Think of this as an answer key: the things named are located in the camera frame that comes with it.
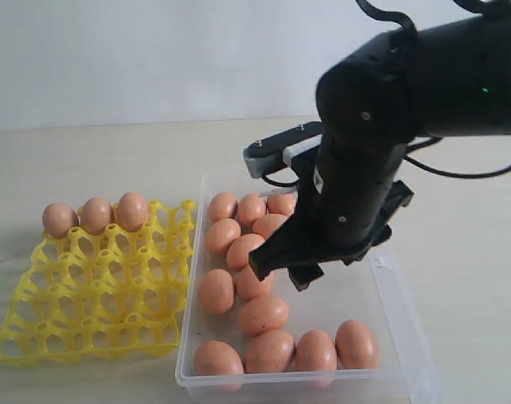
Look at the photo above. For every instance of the brown egg front right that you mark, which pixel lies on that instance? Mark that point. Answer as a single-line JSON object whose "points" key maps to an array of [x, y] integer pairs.
{"points": [[357, 346]]}

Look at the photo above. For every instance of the brown egg front left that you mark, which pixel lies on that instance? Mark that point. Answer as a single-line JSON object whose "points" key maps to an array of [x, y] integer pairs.
{"points": [[215, 357]]}

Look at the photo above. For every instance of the yellow plastic egg tray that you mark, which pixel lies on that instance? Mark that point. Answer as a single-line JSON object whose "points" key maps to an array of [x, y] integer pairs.
{"points": [[107, 295]]}

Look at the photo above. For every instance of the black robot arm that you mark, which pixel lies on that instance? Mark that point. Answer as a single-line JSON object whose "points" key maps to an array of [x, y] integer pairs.
{"points": [[403, 90]]}

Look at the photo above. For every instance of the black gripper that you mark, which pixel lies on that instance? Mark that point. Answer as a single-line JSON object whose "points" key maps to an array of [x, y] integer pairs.
{"points": [[346, 196]]}

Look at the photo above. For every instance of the brown egg centre low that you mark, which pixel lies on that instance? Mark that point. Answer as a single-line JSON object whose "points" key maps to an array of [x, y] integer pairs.
{"points": [[263, 313]]}

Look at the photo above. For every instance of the brown egg centre right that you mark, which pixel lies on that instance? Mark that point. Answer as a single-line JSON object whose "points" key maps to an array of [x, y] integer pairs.
{"points": [[268, 224]]}

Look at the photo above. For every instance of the brown egg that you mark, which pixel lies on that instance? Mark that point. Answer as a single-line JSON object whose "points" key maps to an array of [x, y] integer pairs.
{"points": [[251, 208], [283, 204], [270, 352], [315, 351], [268, 224], [248, 286], [357, 346], [237, 254], [216, 292], [215, 357], [221, 235], [222, 206]]}

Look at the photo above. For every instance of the brown egg front middle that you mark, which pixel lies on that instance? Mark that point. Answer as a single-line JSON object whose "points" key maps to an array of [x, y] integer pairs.
{"points": [[270, 352]]}

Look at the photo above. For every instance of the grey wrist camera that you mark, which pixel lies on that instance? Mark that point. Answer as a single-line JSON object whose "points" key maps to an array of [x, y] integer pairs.
{"points": [[272, 154]]}

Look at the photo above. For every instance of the brown egg back left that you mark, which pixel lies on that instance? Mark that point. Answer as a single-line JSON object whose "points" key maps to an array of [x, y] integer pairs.
{"points": [[222, 206]]}

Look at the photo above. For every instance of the brown egg far back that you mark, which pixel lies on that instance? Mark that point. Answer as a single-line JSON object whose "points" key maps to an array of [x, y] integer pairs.
{"points": [[283, 204]]}

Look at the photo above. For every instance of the brown egg slot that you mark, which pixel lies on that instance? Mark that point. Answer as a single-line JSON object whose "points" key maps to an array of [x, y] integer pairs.
{"points": [[58, 219], [132, 211], [95, 215]]}

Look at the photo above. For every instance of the clear plastic container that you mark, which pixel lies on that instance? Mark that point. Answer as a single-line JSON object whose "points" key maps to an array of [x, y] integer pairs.
{"points": [[372, 291]]}

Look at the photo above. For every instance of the brown egg left middle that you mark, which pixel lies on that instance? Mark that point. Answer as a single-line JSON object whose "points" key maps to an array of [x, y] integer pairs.
{"points": [[216, 292]]}

